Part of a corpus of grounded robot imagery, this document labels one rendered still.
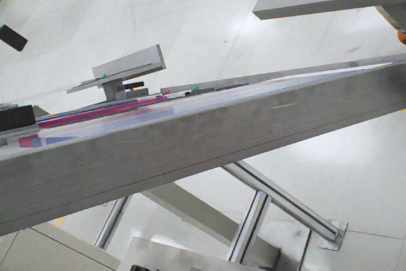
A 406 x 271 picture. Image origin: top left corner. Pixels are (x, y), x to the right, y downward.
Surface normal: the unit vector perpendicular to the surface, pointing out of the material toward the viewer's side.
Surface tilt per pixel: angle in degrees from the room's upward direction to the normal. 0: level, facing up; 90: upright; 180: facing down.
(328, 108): 90
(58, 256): 90
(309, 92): 90
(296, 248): 0
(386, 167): 0
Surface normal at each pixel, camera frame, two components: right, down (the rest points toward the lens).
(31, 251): 0.57, -0.05
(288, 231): -0.71, -0.52
